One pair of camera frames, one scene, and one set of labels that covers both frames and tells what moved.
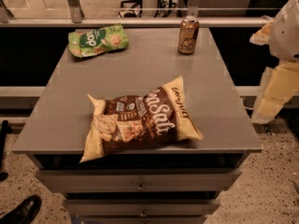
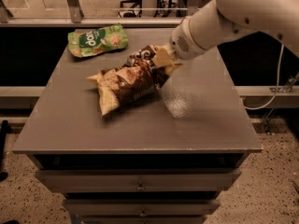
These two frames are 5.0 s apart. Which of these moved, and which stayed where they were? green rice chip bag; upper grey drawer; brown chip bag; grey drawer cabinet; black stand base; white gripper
Moved: brown chip bag; white gripper
Stayed: upper grey drawer; grey drawer cabinet; black stand base; green rice chip bag
